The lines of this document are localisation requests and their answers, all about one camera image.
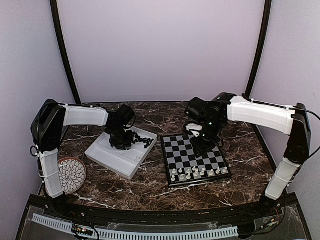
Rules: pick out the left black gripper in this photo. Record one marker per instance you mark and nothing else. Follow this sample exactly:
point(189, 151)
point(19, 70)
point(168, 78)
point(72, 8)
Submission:
point(127, 143)

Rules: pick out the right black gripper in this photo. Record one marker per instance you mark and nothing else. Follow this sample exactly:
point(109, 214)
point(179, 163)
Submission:
point(202, 148)

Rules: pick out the white plastic divided tray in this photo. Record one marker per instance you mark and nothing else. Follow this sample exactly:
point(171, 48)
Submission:
point(121, 162)

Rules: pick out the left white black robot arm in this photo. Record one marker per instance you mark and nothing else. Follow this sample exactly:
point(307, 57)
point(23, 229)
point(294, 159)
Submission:
point(47, 131)

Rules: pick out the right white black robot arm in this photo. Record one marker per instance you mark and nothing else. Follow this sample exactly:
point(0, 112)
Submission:
point(210, 117)

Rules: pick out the pile of black chess pieces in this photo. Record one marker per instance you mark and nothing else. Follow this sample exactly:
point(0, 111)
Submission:
point(145, 140)

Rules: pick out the black white chessboard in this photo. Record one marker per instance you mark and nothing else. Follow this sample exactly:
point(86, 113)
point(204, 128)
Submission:
point(178, 154)

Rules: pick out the floral patterned ceramic plate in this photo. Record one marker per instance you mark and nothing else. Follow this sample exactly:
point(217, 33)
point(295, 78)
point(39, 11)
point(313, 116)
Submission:
point(72, 174)

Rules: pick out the white slotted cable duct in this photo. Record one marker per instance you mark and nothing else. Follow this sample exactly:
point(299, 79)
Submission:
point(121, 231)

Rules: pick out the black front rail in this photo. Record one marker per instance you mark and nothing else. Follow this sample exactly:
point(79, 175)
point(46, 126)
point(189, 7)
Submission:
point(102, 216)

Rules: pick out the right black frame post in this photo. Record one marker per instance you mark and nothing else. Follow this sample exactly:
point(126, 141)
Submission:
point(260, 47)

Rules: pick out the black frame post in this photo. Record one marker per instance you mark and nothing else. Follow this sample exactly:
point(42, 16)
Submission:
point(63, 51)
point(260, 47)

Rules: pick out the left black frame post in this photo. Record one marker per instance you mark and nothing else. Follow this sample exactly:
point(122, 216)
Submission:
point(63, 51)

